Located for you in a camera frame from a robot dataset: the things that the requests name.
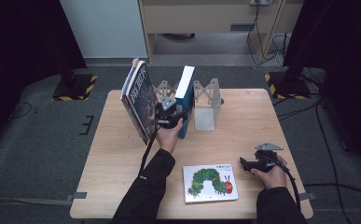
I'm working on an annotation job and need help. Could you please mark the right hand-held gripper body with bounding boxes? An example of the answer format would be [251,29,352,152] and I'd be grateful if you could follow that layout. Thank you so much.
[252,142,286,175]

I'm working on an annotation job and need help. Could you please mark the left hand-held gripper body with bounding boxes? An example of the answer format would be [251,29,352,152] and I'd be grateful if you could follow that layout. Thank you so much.
[153,95,183,130]

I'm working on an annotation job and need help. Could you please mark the grey metal expandable bookend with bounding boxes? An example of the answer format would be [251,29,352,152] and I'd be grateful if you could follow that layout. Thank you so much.
[152,77,225,132]

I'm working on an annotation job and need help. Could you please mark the blue book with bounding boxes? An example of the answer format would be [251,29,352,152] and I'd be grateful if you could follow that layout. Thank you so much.
[174,64,197,140]

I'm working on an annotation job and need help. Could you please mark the dark cover magazine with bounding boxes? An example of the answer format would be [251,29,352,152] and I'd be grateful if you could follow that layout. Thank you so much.
[123,60,160,146]

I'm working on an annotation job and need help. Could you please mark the white caterpillar picture book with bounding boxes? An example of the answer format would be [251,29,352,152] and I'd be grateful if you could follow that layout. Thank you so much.
[182,163,240,205]

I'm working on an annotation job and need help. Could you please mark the magazine with portrait cover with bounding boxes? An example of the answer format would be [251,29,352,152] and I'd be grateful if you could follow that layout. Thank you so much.
[119,57,150,146]

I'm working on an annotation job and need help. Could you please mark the person's left hand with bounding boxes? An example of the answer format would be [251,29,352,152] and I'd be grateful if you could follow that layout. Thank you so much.
[154,117,185,155]

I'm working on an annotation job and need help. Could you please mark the person's right hand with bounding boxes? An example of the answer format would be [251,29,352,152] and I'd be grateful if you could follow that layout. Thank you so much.
[249,154,290,190]

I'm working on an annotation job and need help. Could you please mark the grey tape strip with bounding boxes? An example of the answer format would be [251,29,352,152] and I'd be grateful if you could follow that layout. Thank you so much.
[299,191,317,202]
[64,191,89,202]

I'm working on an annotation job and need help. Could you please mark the black stand with striped base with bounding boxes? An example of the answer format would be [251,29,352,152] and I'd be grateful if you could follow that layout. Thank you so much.
[51,55,99,103]
[264,46,312,101]

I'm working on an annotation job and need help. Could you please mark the light wooden desk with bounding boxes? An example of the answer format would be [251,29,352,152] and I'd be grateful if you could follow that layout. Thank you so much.
[137,0,305,63]

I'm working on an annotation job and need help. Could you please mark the white panel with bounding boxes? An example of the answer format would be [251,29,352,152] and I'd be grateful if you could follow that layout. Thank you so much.
[59,0,148,59]

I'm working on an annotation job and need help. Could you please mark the black curtain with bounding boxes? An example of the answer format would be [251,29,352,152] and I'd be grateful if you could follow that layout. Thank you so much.
[283,0,361,171]

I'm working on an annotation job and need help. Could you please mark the white power strip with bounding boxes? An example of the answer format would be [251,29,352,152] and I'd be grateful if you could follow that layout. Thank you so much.
[249,0,274,7]

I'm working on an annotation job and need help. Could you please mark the left hand-held gripper cable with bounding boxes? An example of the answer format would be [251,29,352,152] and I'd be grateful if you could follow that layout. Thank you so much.
[138,122,162,174]

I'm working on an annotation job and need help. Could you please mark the hand-held gripper cable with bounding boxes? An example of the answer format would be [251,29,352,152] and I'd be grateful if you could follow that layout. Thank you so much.
[138,122,162,174]
[271,159,302,210]

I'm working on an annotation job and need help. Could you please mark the right hand-held gripper cable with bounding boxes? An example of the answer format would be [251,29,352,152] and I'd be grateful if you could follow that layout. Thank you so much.
[271,159,302,210]

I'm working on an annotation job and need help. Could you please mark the black floor cable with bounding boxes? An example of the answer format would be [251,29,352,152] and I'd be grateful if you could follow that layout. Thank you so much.
[302,182,361,201]
[314,99,345,224]
[274,96,321,122]
[7,101,34,121]

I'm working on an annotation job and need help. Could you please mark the black hanging cable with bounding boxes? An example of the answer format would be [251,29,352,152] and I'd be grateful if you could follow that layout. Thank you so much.
[246,3,285,67]

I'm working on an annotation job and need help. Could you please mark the white cable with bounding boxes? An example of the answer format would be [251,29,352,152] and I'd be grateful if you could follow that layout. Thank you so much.
[271,33,292,69]

